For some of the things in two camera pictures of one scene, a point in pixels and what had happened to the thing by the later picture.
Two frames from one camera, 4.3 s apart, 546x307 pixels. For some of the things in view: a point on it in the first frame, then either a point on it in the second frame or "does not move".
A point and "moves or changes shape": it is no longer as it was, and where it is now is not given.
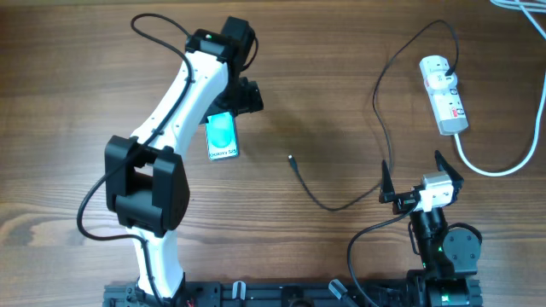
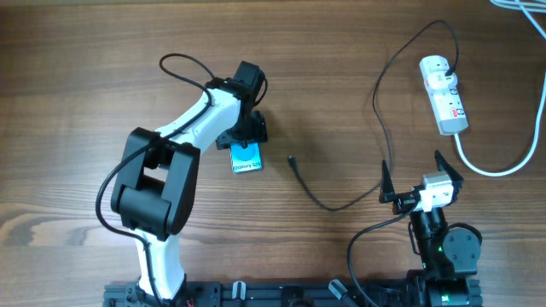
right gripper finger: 387,194 does not move
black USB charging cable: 376,112 does not move
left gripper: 250,100 to 258,132
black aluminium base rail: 415,293 does not move
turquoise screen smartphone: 221,136 moves or changes shape
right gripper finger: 444,165 does not move
